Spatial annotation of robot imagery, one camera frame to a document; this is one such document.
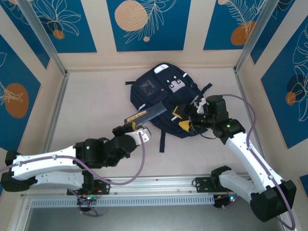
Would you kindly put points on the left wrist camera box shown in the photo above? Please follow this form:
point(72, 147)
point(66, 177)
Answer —
point(144, 134)

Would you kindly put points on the aluminium side rail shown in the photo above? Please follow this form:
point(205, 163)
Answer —
point(250, 84)
point(54, 120)

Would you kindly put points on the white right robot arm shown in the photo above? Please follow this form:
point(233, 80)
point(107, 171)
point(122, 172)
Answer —
point(252, 156)

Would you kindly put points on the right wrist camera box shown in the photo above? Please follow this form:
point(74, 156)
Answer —
point(200, 107)

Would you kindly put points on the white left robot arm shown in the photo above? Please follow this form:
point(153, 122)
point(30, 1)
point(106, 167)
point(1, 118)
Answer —
point(43, 158)

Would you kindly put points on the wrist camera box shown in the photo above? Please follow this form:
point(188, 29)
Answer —
point(144, 134)
point(200, 107)

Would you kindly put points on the blue floral wall panel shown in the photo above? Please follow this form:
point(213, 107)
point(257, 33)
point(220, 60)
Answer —
point(14, 72)
point(81, 36)
point(276, 96)
point(26, 31)
point(276, 31)
point(216, 29)

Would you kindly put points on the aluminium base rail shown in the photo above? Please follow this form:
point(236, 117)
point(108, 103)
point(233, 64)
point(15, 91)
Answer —
point(156, 184)

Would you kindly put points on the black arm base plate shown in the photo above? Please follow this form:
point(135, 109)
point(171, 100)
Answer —
point(103, 186)
point(203, 185)

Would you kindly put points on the blue wall panel beige circle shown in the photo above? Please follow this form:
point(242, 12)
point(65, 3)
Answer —
point(168, 36)

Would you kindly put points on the navy blue backpack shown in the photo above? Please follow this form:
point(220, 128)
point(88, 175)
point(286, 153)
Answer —
point(168, 96)

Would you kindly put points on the aluminium frame post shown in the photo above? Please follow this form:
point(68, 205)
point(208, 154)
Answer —
point(255, 36)
point(45, 41)

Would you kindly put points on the small black controller board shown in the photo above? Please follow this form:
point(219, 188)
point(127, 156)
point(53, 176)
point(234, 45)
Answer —
point(223, 202)
point(87, 199)

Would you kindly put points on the blue book with white print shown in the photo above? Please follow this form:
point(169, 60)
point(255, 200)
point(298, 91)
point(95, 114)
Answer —
point(154, 111)

